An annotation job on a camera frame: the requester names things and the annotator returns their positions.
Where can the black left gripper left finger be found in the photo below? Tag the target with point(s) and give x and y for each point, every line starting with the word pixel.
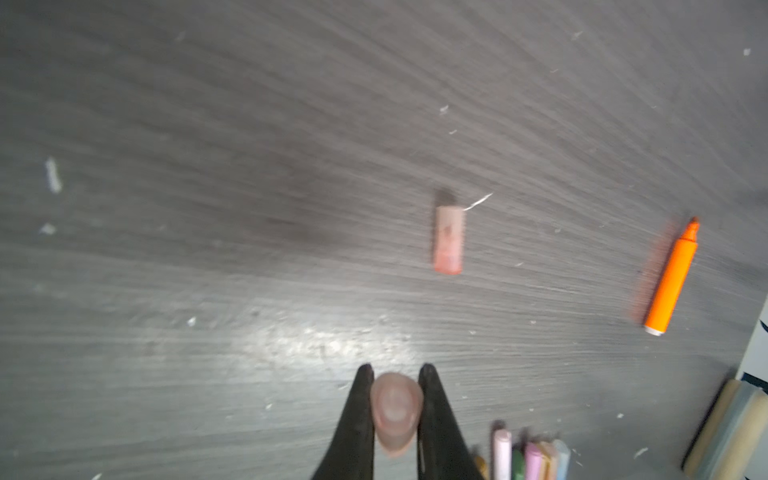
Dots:
pixel 350 455

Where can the pink cap brown marker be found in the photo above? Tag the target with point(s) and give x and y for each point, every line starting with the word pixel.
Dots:
pixel 533 461

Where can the tan marker pen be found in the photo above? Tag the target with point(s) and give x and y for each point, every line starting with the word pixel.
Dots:
pixel 548 466

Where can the blue highlighter pen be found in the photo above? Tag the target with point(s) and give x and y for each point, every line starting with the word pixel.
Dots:
pixel 562 458

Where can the orange highlighter pen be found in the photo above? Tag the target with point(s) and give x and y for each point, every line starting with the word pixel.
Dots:
pixel 672 280

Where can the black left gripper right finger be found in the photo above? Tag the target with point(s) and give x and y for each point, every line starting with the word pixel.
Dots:
pixel 442 451

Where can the ochre cap pink marker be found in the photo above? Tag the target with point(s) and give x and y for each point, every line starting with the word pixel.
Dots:
pixel 481 466

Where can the green marker pen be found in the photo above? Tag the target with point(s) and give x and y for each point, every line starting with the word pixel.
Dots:
pixel 518 465

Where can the translucent pink pen cap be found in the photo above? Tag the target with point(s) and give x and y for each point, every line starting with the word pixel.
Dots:
pixel 449 237

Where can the pink cap cream marker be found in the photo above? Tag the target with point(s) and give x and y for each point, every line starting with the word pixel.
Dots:
pixel 502 454

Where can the beige whiteboard eraser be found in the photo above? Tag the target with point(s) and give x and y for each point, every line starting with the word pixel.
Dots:
pixel 730 434

